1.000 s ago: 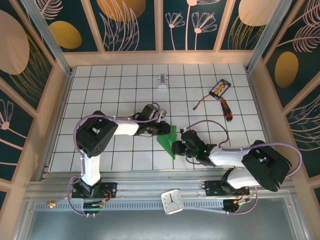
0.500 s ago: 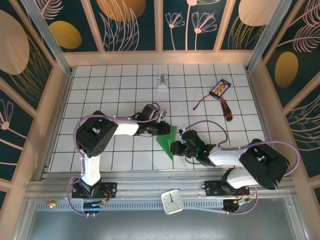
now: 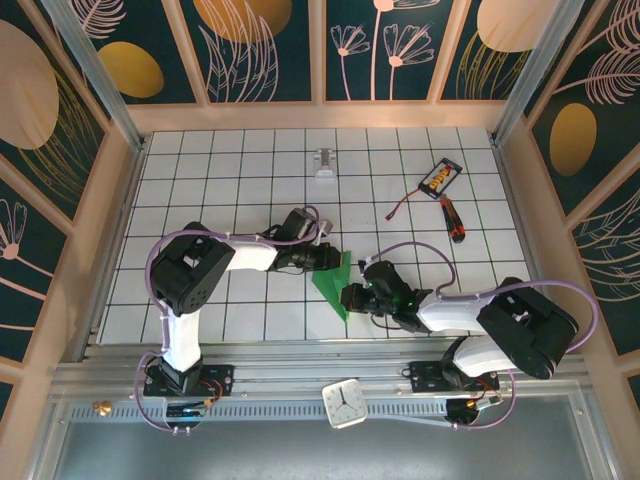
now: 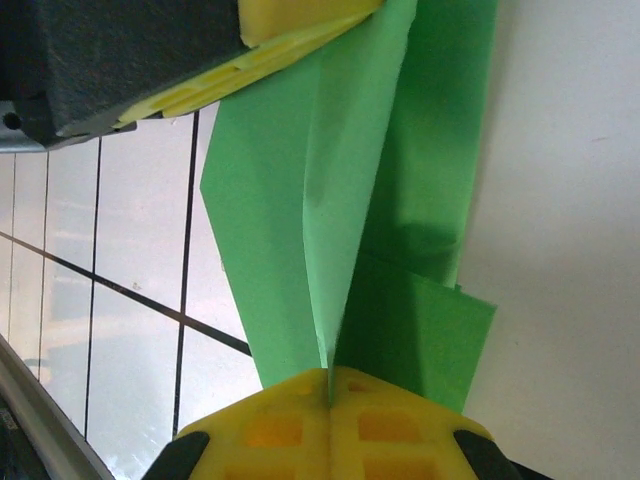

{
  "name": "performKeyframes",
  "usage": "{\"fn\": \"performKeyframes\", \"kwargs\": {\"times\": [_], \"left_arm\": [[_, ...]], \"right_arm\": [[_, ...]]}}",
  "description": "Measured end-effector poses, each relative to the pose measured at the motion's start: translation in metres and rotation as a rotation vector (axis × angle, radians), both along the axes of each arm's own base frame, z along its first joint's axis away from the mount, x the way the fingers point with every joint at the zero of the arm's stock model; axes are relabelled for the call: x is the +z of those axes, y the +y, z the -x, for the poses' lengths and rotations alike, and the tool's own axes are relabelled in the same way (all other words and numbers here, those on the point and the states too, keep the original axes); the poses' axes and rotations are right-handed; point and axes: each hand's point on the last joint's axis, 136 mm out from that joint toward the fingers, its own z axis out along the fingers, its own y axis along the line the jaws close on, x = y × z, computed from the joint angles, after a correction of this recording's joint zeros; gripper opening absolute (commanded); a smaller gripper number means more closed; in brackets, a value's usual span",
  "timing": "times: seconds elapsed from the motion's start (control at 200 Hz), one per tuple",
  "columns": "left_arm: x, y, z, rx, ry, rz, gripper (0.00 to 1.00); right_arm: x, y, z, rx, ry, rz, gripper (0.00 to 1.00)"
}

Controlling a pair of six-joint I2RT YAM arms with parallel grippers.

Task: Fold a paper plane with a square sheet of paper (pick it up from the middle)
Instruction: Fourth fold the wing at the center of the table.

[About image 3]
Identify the aluminium frame post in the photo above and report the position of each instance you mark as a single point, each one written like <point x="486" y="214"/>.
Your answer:
<point x="537" y="75"/>
<point x="102" y="75"/>

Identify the grey metal shelf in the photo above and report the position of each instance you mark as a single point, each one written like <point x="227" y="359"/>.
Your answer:
<point x="300" y="450"/>

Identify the white square clock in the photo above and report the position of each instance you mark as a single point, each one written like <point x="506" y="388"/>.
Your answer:
<point x="344" y="404"/>

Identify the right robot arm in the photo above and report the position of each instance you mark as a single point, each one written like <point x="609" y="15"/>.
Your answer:
<point x="530" y="325"/>

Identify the long aluminium base rail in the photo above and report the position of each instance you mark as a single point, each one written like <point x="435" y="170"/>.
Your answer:
<point x="300" y="372"/>

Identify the small metal bracket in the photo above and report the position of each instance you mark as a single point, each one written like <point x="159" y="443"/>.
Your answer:
<point x="325" y="172"/>

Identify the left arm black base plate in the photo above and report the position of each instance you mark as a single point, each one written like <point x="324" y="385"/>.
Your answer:
<point x="222" y="375"/>

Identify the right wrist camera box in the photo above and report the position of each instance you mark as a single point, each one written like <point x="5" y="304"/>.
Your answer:
<point x="366" y="261"/>

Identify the green paper sheet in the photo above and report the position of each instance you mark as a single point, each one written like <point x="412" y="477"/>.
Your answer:
<point x="327" y="287"/>

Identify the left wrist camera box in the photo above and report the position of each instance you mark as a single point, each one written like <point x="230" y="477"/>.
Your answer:
<point x="324" y="230"/>

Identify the brass knob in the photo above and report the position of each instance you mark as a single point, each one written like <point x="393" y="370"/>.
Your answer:
<point x="103" y="407"/>

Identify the orange black screwdriver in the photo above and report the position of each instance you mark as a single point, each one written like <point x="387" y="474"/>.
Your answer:
<point x="452" y="220"/>

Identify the black battery pack yellow print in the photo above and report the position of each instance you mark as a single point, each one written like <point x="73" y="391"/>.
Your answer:
<point x="440" y="177"/>

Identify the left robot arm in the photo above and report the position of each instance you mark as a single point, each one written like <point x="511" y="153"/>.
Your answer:
<point x="190" y="275"/>

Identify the aluminium table side rail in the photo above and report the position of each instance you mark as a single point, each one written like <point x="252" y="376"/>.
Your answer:
<point x="128" y="200"/>
<point x="515" y="200"/>

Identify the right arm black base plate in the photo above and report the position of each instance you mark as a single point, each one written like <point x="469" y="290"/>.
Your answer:
<point x="422" y="372"/>

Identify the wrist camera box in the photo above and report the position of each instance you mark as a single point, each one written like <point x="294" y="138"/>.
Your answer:
<point x="366" y="261"/>
<point x="324" y="230"/>

